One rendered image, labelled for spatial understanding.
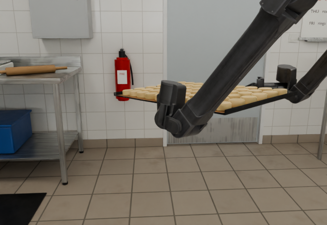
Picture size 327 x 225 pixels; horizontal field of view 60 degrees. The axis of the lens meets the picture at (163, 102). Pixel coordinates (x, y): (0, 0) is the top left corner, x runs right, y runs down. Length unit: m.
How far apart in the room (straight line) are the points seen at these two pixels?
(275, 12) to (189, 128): 0.31
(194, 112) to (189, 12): 2.31
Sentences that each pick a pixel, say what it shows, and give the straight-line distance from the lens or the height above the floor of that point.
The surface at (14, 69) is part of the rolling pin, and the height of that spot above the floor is 0.93.
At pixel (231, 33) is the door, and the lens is 3.02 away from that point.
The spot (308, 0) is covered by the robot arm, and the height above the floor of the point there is 1.27.
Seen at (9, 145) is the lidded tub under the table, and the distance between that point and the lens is 2.65.
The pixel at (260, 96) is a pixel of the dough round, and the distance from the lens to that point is 0.96.
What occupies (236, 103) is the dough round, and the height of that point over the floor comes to 1.01.
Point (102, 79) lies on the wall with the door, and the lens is 2.94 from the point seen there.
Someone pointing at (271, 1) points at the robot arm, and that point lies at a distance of 0.57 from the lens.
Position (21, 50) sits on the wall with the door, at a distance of 3.11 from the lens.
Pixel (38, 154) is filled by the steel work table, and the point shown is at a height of 0.23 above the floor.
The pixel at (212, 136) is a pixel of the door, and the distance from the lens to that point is 3.19.
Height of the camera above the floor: 1.21
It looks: 14 degrees down
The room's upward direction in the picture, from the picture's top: straight up
